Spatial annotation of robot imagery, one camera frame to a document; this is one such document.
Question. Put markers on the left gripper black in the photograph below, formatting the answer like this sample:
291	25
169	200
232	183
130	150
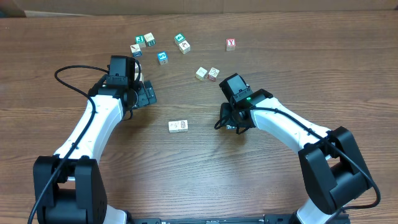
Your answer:
145	92

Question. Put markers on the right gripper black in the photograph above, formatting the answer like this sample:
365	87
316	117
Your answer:
227	117

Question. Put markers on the pineapple picture wooden block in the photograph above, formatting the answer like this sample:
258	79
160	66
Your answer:
183	125

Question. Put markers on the wooden block red bottom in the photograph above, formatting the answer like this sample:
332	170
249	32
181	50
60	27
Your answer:
174	126

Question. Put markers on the red letter Y block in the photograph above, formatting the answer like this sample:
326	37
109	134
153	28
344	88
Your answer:
230	44

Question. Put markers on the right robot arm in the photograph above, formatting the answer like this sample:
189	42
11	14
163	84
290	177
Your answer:
333	168

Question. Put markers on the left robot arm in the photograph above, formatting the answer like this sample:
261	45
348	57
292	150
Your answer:
68	184

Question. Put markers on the wooden block red side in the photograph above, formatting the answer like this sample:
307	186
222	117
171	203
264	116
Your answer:
141	77

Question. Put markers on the wooden block blue side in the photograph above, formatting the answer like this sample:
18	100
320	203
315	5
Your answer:
136	50

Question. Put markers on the green letter block left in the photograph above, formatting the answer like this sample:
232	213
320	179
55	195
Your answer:
140	41

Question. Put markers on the blue number five block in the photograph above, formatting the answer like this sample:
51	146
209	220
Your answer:
162	58

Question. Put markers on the wooden block red edge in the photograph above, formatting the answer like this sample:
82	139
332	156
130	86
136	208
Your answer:
213	73

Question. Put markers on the wooden block green side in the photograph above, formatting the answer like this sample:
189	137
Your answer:
149	39

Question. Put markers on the wooden block yellow side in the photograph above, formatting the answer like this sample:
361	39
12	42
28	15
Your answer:
201	73

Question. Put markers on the green number four block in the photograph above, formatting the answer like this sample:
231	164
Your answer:
179	38

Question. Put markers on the plain wooden picture block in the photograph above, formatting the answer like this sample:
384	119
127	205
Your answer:
184	47

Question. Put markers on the cardboard panel at back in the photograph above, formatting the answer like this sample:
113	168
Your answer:
28	8

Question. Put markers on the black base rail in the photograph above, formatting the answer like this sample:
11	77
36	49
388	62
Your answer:
217	221

